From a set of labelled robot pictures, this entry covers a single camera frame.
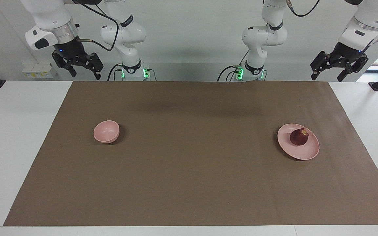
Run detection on white wall socket boxes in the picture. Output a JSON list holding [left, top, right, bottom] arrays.
[[22, 62, 58, 79]]

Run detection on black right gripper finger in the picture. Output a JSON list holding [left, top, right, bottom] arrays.
[[84, 52, 104, 80], [52, 53, 77, 77]]

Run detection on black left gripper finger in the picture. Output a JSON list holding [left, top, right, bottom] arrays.
[[337, 55, 369, 82], [310, 51, 332, 81]]

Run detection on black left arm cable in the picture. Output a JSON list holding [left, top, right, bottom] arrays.
[[287, 0, 378, 43]]

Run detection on pink bowl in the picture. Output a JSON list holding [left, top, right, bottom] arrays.
[[93, 120, 120, 144]]

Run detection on black right base cable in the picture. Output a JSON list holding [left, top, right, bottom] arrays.
[[107, 64, 124, 81]]

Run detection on dark red apple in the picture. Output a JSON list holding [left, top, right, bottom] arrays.
[[290, 128, 309, 146]]

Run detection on brown table mat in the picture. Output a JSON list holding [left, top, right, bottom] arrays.
[[4, 81, 378, 226]]

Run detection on pink plate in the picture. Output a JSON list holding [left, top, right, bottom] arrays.
[[277, 123, 320, 161]]

